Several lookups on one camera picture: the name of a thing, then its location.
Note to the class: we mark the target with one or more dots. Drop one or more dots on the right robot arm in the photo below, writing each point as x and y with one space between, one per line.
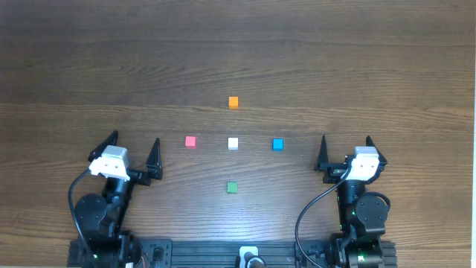
366 214

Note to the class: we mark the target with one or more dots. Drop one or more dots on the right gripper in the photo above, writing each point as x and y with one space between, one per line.
334 173

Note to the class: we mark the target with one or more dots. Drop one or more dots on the orange cube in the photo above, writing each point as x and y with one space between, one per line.
233 102

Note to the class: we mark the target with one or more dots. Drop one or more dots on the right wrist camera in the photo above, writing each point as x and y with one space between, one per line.
365 164

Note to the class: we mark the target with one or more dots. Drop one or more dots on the blue cube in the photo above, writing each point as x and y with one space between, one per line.
277 144

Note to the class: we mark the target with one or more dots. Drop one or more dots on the white cube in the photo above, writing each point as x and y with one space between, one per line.
233 143

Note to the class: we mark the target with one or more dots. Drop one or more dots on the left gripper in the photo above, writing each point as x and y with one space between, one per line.
139 178

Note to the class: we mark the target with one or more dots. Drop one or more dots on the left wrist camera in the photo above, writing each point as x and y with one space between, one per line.
111 162

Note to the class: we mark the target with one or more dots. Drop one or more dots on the mounting rail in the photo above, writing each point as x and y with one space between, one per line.
208 255

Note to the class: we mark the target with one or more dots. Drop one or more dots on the pink cube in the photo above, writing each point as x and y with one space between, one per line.
190 141

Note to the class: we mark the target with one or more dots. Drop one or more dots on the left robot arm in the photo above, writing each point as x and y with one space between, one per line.
89 216

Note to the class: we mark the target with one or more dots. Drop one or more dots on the green cube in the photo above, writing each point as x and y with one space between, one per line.
232 187

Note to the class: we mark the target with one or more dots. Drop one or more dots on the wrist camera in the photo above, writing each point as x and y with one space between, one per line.
111 162
365 164

